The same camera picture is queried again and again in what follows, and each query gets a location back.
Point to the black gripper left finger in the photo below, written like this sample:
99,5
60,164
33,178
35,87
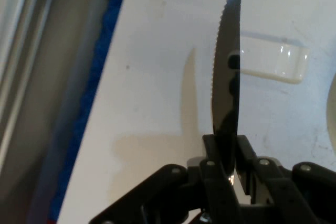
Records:
183,195

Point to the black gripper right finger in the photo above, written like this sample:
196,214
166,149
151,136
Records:
302,195

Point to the silver serrated table knife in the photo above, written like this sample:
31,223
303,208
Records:
227,37

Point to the white ceramic cutlery rest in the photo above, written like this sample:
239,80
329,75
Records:
273,61

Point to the blue table edge strip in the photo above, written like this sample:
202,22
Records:
99,58

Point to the aluminium wall rail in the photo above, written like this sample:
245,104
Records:
21,51

